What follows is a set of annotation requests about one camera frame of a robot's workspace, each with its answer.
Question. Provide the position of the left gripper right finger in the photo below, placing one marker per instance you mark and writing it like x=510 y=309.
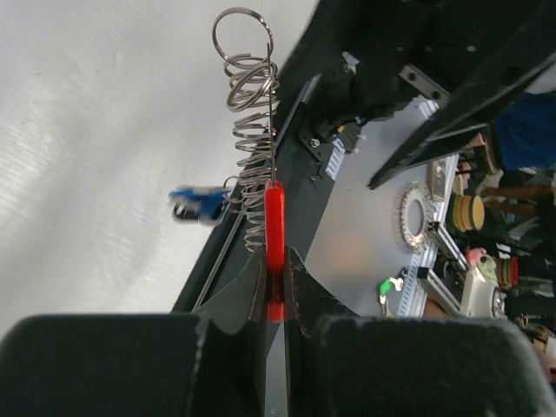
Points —
x=342 y=364

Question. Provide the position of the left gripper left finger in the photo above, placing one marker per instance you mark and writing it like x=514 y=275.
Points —
x=210 y=362

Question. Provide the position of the blue key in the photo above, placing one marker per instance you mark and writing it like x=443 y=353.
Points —
x=199 y=204

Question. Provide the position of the red keyring tag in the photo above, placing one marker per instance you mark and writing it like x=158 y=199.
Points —
x=274 y=243

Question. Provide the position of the right cable duct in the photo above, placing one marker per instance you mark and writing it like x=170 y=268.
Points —
x=413 y=296

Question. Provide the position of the cable duct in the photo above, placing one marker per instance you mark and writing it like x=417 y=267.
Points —
x=413 y=296
x=342 y=146

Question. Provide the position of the left cable duct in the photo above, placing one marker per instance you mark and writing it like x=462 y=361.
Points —
x=342 y=146

